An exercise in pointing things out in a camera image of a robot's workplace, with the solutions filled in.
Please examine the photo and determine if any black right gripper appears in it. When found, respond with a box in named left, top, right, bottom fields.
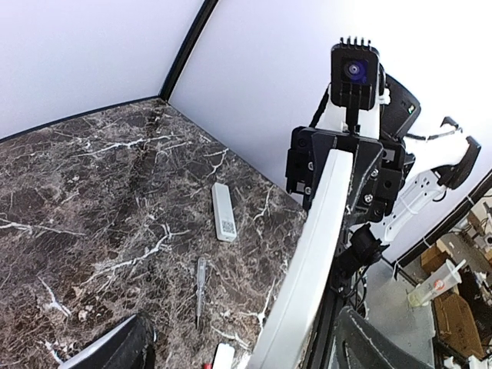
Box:
left=285, top=126, right=406, bottom=225

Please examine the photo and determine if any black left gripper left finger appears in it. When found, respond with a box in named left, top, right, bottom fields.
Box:
left=58, top=313, right=157, bottom=369

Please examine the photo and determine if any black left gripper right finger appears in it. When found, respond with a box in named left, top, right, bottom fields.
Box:
left=334, top=307, right=431, bottom=369

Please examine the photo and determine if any white remote with green buttons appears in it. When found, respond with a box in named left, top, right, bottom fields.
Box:
left=247, top=150, right=353, bottom=368

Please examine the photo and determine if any white battery cover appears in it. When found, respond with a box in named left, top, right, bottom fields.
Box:
left=212, top=343, right=235, bottom=369

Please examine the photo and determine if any clear handle screwdriver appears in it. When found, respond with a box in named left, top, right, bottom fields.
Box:
left=196, top=257, right=207, bottom=328

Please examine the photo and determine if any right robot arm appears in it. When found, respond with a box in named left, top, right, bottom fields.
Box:
left=285, top=75, right=480, bottom=298

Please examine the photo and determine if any slim white remote control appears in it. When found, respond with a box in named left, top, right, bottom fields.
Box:
left=211, top=182, right=237, bottom=242

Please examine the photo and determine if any clear plastic cup with straw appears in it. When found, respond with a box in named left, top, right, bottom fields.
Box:
left=407, top=259, right=467, bottom=308

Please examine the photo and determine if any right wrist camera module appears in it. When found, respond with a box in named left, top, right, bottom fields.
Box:
left=310, top=36, right=391, bottom=139

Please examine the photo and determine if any black right frame post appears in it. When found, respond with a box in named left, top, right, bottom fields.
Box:
left=159, top=0, right=219, bottom=101

